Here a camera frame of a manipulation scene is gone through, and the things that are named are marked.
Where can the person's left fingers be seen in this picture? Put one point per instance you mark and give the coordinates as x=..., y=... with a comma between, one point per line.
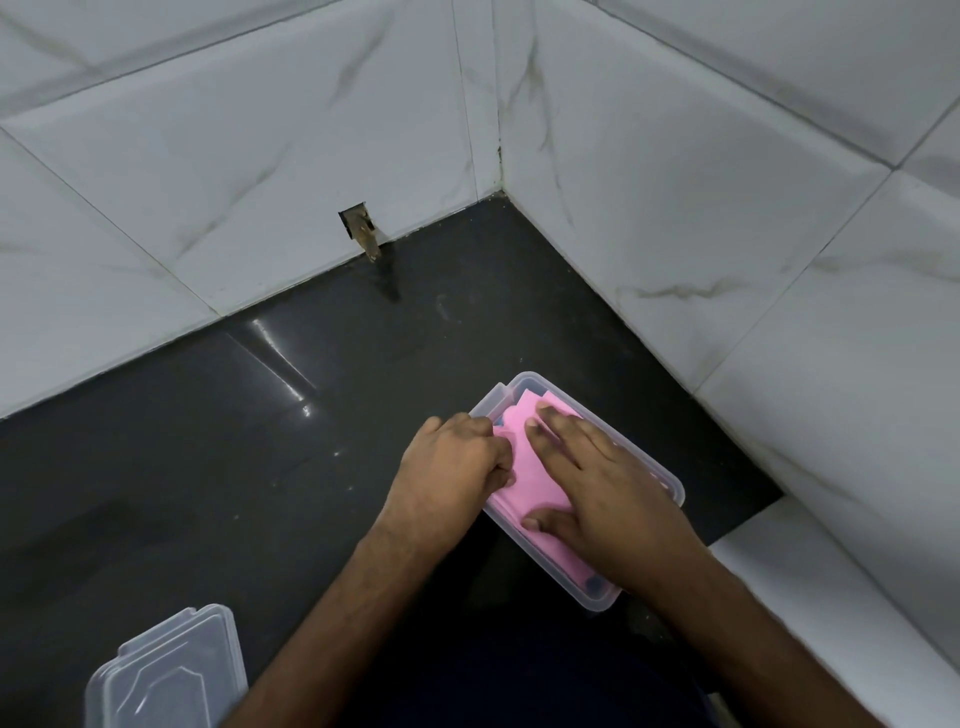
x=501, y=459

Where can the clear plastic lid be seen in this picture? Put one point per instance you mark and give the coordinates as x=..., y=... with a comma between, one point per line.
x=169, y=675

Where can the pink cloth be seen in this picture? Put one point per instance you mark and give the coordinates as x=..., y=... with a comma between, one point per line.
x=525, y=472

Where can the person's left hand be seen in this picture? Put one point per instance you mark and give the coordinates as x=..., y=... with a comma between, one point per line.
x=442, y=472

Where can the brass wall pipe stub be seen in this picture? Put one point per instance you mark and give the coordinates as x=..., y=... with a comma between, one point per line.
x=366, y=234

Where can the person's right middle finger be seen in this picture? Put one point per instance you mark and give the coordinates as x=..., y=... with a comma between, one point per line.
x=566, y=424

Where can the person's right hand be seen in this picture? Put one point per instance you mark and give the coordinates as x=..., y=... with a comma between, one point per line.
x=622, y=510

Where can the clear plastic container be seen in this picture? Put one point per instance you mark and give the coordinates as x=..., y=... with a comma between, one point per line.
x=660, y=480

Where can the person's right thumb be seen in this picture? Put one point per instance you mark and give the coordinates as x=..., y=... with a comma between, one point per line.
x=547, y=520

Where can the person's left forearm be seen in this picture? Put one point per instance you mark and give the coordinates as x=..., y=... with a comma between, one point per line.
x=330, y=622

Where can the person's dark clothing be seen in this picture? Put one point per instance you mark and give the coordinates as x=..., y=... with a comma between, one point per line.
x=540, y=682

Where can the person's right forearm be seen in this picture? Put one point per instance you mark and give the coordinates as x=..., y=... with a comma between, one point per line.
x=757, y=652

